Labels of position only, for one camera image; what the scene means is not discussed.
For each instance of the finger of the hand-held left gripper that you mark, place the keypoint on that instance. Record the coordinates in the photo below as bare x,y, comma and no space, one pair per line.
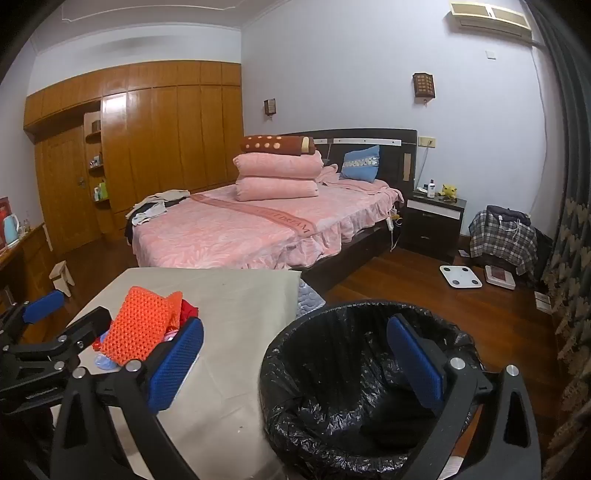
87,327
44,307

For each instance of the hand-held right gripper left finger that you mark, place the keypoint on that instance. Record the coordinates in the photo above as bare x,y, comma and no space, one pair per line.
178,364

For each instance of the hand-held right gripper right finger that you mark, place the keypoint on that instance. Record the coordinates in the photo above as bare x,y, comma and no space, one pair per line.
415,369

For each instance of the red ribbon bow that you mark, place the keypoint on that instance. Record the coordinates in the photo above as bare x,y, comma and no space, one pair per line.
97,345

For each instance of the blue plastic wrapper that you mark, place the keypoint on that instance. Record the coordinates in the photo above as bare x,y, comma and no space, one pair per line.
105,363

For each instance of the orange foam net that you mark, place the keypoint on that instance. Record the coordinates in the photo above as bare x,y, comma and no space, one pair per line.
138,323

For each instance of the red cloth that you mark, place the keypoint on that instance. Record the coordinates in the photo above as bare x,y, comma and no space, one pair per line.
188,311

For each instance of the trash bin with black bag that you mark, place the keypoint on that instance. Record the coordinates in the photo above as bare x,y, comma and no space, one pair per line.
323,369

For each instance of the small white stool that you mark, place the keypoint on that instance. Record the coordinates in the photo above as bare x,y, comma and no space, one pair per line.
61,276

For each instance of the light blue kettle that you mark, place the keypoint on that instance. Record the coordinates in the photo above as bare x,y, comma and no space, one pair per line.
11,230

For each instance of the white bathroom scale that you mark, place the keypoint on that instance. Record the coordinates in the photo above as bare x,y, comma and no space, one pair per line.
460,276

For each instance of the scale with red centre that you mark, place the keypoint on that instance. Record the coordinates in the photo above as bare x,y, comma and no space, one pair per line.
499,276

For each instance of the grey quilted mat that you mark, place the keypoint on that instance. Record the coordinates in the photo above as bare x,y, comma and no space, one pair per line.
307,297

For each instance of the green bottle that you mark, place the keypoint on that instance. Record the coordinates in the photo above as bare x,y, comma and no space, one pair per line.
103,190

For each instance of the pile of clothes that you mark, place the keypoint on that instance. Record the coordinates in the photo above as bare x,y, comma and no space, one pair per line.
152,207

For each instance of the dark nightstand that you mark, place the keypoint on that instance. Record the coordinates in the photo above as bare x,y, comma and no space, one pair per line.
429,230

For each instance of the white flat box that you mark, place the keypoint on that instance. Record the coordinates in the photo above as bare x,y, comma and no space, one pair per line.
543,302

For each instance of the white electric blanket controller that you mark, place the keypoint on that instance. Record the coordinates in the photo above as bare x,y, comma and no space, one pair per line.
390,226

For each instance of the bed with pink bedspread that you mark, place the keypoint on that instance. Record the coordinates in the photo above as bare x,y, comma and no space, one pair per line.
240,226

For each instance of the plaid cloth bag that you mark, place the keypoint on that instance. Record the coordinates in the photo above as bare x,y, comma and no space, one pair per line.
501,240

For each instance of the yellow plush toy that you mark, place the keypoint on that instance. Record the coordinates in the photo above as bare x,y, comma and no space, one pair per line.
449,193

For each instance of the white lotion bottle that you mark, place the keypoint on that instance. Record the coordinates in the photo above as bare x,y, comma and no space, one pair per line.
431,190

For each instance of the pink folded quilt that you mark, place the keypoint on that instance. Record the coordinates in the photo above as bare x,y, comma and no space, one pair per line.
277,188
277,165

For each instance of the wooden wardrobe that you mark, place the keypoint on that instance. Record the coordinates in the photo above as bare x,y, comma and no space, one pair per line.
175,138

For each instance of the blue pillow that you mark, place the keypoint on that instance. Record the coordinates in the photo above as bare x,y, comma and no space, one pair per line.
361,164

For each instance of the brown dotted blanket roll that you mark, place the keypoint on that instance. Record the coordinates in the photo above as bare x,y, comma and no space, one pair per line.
277,144

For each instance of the dark patterned curtain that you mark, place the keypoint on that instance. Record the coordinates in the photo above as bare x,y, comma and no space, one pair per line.
572,184

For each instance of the dark wooden bed frame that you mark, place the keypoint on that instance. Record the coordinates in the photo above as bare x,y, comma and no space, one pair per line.
392,157

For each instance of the wall socket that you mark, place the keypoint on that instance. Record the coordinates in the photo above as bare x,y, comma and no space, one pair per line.
426,141

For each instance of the wooden wall lamp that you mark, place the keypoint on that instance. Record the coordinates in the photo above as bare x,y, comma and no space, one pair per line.
424,84
269,106

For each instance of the wall air conditioner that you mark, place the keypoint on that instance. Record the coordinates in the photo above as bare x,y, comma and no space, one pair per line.
489,18

